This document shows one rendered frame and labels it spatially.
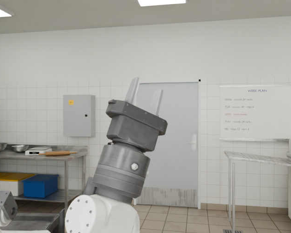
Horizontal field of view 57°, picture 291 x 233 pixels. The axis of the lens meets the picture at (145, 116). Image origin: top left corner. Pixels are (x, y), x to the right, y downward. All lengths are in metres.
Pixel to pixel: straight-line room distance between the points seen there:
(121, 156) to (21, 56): 5.11
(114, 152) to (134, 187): 0.07
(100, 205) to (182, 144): 4.05
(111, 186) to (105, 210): 0.04
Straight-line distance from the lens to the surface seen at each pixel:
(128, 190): 0.45
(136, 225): 0.50
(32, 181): 4.62
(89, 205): 0.44
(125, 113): 0.47
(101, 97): 4.69
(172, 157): 4.50
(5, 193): 0.67
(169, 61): 4.50
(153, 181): 4.63
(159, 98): 0.52
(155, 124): 0.49
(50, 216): 0.88
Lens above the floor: 1.53
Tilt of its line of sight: 1 degrees down
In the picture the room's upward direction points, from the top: straight up
